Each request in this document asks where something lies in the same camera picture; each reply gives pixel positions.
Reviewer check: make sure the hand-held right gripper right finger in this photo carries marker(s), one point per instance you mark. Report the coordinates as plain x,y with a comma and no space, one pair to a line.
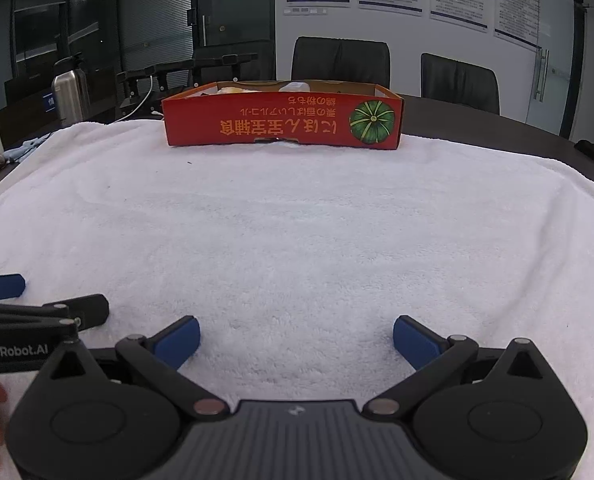
414,342

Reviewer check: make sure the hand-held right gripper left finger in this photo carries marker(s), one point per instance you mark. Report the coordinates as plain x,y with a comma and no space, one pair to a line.
179,342

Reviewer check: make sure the red cardboard box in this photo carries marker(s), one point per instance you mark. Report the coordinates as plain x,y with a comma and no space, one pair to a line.
277,127

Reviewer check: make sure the dark wooden desktop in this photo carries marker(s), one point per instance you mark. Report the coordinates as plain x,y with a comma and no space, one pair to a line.
452,115

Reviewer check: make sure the light blue cloth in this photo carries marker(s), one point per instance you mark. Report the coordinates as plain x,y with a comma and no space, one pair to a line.
24,149

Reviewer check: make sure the white towel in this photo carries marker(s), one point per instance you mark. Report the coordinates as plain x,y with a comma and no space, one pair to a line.
302,235

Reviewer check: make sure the steel thermos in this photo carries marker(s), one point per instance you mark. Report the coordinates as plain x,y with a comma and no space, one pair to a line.
69,97

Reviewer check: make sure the black stand row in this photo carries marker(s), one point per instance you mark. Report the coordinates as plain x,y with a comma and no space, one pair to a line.
142,72

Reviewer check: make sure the yellow and white plush toy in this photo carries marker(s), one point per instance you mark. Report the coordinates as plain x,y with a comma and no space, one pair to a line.
232,90

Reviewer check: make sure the black office chair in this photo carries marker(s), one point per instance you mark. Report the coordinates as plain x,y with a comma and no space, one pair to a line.
242,78
459,85
342,60

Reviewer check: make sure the white plastic bottle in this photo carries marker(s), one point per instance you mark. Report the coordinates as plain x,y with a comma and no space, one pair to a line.
294,86

